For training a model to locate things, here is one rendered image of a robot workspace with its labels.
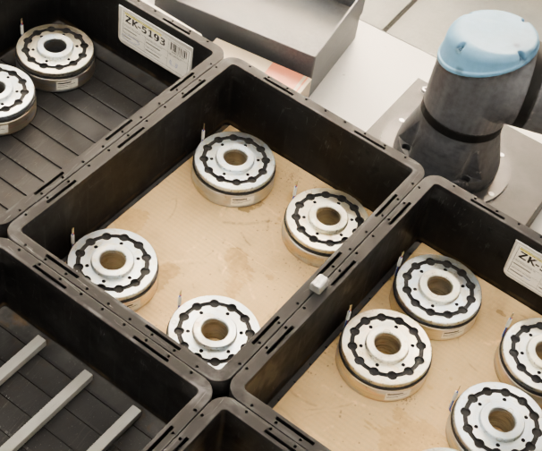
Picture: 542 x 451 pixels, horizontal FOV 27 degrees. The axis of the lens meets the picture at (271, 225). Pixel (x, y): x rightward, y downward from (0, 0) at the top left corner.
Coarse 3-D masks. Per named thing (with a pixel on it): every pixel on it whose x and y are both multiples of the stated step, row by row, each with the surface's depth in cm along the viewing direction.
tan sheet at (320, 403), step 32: (416, 256) 136; (384, 288) 132; (480, 320) 131; (512, 320) 131; (384, 352) 126; (448, 352) 127; (480, 352) 128; (320, 384) 122; (448, 384) 124; (288, 416) 119; (320, 416) 120; (352, 416) 120; (384, 416) 121; (416, 416) 121; (352, 448) 118; (384, 448) 118; (416, 448) 119
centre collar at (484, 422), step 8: (496, 400) 119; (488, 408) 118; (496, 408) 119; (504, 408) 119; (512, 408) 119; (480, 416) 118; (512, 416) 119; (520, 416) 118; (480, 424) 117; (488, 424) 117; (520, 424) 118; (488, 432) 117; (496, 432) 117; (504, 432) 117; (512, 432) 117; (520, 432) 117; (496, 440) 117; (504, 440) 116; (512, 440) 117
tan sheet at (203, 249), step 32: (288, 160) 144; (160, 192) 138; (192, 192) 139; (288, 192) 141; (128, 224) 134; (160, 224) 135; (192, 224) 135; (224, 224) 136; (256, 224) 137; (160, 256) 132; (192, 256) 132; (224, 256) 133; (256, 256) 133; (288, 256) 134; (160, 288) 128; (192, 288) 129; (224, 288) 130; (256, 288) 130; (288, 288) 131; (160, 320) 126
